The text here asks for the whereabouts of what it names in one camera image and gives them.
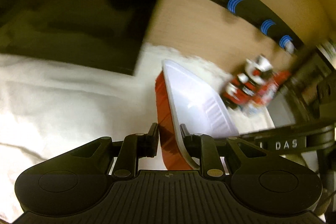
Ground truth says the red rectangular tray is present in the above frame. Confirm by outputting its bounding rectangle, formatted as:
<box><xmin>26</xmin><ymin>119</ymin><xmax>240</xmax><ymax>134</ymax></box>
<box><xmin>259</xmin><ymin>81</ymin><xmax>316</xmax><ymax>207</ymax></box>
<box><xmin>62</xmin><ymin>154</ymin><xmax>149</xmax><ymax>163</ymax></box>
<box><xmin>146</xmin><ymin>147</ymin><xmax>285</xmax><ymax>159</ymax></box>
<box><xmin>154</xmin><ymin>58</ymin><xmax>240</xmax><ymax>171</ymax></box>

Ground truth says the panda robot figurine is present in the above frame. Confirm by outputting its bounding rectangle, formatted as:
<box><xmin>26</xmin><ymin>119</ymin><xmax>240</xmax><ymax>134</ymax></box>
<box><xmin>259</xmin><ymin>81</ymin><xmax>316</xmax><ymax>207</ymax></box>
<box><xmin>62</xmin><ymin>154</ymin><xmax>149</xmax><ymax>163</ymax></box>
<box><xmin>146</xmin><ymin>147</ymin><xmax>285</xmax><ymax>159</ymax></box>
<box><xmin>220</xmin><ymin>55</ymin><xmax>273</xmax><ymax>110</ymax></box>

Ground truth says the red granola bag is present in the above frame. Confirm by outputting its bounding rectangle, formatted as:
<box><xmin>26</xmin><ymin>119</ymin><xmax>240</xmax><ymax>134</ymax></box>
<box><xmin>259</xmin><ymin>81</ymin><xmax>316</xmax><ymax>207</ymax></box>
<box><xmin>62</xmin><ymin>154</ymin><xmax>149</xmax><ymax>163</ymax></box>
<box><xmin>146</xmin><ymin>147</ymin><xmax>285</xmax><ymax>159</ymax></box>
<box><xmin>243</xmin><ymin>71</ymin><xmax>291</xmax><ymax>116</ymax></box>

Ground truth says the white microwave oven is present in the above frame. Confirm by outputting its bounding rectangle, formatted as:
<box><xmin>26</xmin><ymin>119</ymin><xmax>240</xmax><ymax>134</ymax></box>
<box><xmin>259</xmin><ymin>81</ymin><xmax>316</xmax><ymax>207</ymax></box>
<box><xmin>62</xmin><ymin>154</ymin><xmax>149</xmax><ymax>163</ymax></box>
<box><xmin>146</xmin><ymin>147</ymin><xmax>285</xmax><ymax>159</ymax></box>
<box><xmin>267</xmin><ymin>38</ymin><xmax>335</xmax><ymax>127</ymax></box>

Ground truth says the white fluffy cloth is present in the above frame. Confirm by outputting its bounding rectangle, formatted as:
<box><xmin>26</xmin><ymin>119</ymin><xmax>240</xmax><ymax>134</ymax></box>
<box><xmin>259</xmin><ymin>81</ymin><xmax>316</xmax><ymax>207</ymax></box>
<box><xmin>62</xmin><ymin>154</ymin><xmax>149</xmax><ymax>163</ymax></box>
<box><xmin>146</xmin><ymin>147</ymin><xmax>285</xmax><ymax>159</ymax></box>
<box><xmin>0</xmin><ymin>43</ymin><xmax>276</xmax><ymax>223</ymax></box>

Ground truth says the black monitor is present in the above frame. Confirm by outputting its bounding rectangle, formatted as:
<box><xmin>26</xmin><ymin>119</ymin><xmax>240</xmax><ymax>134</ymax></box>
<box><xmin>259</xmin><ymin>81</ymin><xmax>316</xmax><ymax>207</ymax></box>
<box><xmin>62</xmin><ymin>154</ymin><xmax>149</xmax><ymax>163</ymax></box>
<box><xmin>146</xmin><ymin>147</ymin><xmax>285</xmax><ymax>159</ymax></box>
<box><xmin>1</xmin><ymin>0</ymin><xmax>158</xmax><ymax>75</ymax></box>

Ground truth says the black wall power strip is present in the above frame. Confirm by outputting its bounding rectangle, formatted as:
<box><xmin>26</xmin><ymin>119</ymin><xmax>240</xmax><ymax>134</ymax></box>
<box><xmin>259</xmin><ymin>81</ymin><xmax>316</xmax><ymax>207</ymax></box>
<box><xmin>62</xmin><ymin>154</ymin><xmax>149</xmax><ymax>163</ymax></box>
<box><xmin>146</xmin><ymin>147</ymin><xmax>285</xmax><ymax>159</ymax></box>
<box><xmin>210</xmin><ymin>0</ymin><xmax>303</xmax><ymax>54</ymax></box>

